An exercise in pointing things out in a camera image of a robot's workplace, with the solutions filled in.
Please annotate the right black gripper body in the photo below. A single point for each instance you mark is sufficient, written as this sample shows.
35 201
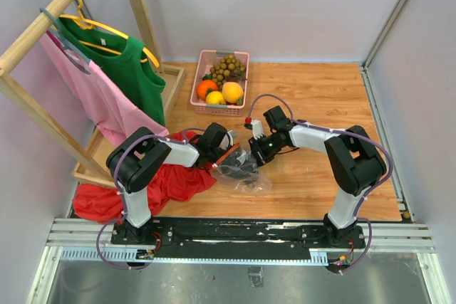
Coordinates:
264 147

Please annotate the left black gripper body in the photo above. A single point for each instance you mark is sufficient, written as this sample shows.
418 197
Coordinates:
217 152

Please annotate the clear zip bag orange seal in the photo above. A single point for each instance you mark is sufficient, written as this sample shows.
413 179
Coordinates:
259 188

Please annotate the dark blueberry cluster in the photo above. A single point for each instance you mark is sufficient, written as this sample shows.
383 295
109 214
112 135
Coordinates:
240 166

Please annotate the yellow fake lemon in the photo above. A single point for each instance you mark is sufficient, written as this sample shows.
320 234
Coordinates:
215 98

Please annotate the small yellow fake fruit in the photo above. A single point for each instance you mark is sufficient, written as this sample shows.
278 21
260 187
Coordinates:
232 91

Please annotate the orange fake orange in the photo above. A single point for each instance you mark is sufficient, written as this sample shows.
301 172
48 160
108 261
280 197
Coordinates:
205 87

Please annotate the brown longan fruit bunch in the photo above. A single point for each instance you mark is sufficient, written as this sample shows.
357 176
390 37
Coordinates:
227 69

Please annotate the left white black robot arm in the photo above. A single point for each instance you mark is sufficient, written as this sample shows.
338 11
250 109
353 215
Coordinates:
135 162

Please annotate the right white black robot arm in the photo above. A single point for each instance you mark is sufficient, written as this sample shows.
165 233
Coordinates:
358 163

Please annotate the pink plastic basket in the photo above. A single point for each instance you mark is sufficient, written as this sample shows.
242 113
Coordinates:
206 59

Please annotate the pink shirt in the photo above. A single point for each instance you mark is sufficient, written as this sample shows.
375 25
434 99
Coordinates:
104 103

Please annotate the green shirt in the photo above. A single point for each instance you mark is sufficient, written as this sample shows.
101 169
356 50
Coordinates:
124 62

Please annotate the red cloth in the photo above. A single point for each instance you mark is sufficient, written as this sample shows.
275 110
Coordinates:
172 182

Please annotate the grey clothes hanger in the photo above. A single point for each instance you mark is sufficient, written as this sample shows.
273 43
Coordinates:
71 52

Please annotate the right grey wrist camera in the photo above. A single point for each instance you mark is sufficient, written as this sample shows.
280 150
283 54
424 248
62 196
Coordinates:
255 126

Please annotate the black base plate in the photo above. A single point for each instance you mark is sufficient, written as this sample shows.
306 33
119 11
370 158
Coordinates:
237 238

